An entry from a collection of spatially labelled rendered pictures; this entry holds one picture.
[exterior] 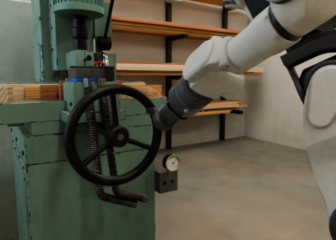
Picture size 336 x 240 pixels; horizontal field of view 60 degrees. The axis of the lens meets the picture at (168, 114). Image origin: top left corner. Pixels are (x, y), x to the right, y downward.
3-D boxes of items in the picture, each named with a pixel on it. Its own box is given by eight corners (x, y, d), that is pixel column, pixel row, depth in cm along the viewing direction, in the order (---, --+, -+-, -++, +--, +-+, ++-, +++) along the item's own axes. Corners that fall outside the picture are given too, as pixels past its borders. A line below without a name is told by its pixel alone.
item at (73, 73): (75, 82, 83) (75, 62, 83) (66, 81, 93) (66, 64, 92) (118, 81, 90) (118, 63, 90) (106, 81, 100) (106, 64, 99)
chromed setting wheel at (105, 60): (104, 81, 120) (103, 50, 119) (94, 80, 131) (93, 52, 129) (110, 81, 122) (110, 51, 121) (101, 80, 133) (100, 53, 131)
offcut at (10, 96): (8, 102, 84) (7, 86, 83) (-4, 102, 84) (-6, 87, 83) (13, 102, 87) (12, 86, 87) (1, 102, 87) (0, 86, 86)
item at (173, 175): (160, 194, 109) (160, 173, 108) (145, 184, 119) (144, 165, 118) (178, 189, 113) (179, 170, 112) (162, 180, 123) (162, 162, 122)
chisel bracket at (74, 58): (75, 74, 103) (74, 49, 102) (66, 74, 114) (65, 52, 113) (96, 74, 106) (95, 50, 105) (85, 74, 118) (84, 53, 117)
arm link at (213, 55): (213, 99, 65) (254, 74, 53) (178, 83, 62) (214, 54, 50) (217, 74, 67) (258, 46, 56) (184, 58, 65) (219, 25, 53)
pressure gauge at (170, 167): (165, 178, 106) (165, 156, 105) (160, 175, 109) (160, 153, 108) (180, 175, 109) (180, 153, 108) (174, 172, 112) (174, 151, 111)
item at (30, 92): (25, 99, 99) (24, 87, 98) (25, 98, 100) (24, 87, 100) (161, 94, 127) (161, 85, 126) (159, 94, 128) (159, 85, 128)
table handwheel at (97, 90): (110, 210, 81) (40, 131, 69) (88, 187, 98) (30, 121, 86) (181, 141, 91) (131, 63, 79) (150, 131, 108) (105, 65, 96)
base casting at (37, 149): (24, 166, 86) (22, 136, 85) (10, 134, 135) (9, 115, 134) (155, 147, 110) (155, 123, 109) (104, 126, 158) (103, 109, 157)
